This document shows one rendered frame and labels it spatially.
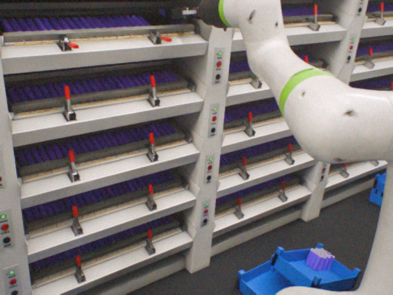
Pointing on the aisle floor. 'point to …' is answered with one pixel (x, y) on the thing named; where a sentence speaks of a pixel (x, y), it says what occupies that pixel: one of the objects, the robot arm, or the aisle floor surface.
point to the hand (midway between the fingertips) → (176, 14)
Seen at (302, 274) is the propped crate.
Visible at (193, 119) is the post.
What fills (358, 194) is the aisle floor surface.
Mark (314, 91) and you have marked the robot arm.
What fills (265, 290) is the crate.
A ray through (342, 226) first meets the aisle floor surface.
